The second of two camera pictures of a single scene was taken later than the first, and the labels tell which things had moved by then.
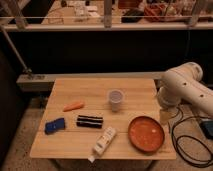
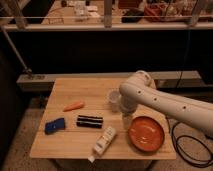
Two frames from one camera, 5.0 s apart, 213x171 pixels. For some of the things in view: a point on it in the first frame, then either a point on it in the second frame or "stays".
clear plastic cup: (115, 98) stays
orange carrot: (73, 106) stays
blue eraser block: (53, 126) stays
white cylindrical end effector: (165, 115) -> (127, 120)
